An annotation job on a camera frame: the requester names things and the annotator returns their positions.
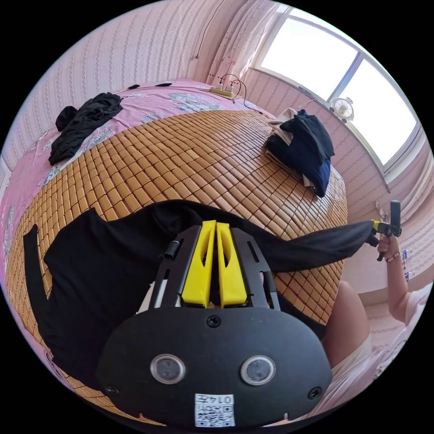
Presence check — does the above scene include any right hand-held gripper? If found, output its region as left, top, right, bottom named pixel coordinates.
left=371, top=220, right=403, bottom=262

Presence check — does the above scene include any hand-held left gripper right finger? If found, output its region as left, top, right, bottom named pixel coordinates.
left=217, top=222, right=248, bottom=308

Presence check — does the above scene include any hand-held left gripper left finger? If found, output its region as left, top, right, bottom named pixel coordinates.
left=181, top=220, right=217, bottom=308

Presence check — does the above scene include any black long sleeve shirt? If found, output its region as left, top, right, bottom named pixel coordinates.
left=23, top=199, right=377, bottom=391

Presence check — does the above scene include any person's right forearm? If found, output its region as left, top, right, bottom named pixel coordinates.
left=385, top=255, right=413, bottom=327

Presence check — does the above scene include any person's right hand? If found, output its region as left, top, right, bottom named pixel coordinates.
left=377, top=235, right=401, bottom=262

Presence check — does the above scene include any pile of clothes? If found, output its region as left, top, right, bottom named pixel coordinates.
left=264, top=108, right=335, bottom=198

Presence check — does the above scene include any bed with woven mat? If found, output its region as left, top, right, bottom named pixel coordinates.
left=0, top=79, right=350, bottom=429

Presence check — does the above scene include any person's body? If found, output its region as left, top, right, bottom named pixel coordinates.
left=307, top=280, right=434, bottom=429

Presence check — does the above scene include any small white fan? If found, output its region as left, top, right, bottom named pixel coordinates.
left=329, top=97, right=356, bottom=123

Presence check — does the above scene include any window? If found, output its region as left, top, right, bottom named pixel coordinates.
left=252, top=6, right=423, bottom=185

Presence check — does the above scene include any crumpled black garment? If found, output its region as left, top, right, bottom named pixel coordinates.
left=48, top=92, right=124, bottom=166

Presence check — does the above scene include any pink curtain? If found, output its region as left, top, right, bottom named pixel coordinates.
left=205, top=0, right=292, bottom=90

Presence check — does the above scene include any white power strip with cables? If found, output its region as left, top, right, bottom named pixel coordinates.
left=207, top=73, right=248, bottom=102

